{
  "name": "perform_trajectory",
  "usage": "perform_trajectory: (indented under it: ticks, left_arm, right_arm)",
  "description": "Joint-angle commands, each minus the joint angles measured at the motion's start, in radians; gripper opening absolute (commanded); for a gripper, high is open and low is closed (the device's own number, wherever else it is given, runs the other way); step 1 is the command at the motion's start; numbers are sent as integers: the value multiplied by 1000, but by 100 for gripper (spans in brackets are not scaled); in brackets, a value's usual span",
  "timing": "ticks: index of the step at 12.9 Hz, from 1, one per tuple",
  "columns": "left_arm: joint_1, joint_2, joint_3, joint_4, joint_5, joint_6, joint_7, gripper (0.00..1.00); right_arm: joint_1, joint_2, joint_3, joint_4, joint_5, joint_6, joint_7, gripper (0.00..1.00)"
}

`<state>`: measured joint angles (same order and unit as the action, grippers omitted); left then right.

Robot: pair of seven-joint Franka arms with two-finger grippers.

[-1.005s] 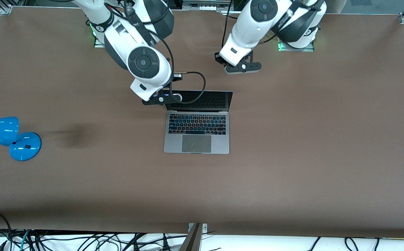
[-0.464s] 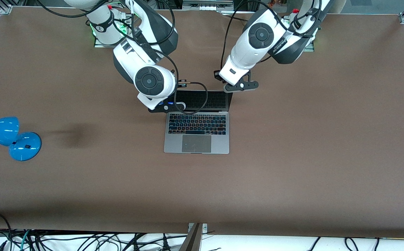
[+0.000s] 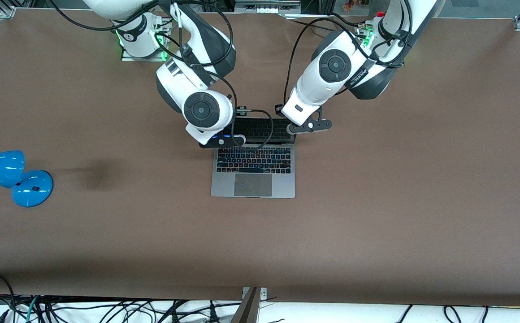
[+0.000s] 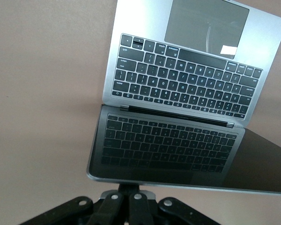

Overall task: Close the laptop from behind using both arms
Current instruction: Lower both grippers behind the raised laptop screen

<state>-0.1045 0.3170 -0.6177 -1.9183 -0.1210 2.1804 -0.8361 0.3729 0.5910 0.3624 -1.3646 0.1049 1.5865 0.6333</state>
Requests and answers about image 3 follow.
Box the black table cable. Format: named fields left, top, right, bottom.
left=286, top=18, right=332, bottom=33

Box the blue desk lamp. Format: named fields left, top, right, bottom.
left=0, top=150, right=54, bottom=208

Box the aluminium frame post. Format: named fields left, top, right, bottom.
left=231, top=287, right=268, bottom=323

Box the black right camera cable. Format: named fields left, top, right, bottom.
left=217, top=108, right=275, bottom=150

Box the grey socket box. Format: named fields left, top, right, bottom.
left=234, top=0, right=302, bottom=17

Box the teal floor cable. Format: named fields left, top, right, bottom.
left=25, top=295, right=42, bottom=323

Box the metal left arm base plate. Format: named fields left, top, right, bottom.
left=354, top=23, right=376, bottom=48

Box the silver grey laptop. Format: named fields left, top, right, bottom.
left=211, top=118, right=296, bottom=199

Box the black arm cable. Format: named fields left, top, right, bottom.
left=284, top=0, right=415, bottom=108
left=49, top=0, right=238, bottom=108

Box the small colourful object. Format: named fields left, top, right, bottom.
left=343, top=0, right=373, bottom=12

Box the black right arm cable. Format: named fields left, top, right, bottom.
left=49, top=0, right=238, bottom=108

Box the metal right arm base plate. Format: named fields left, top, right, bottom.
left=120, top=20, right=169, bottom=62

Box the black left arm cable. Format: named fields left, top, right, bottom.
left=284, top=0, right=415, bottom=108

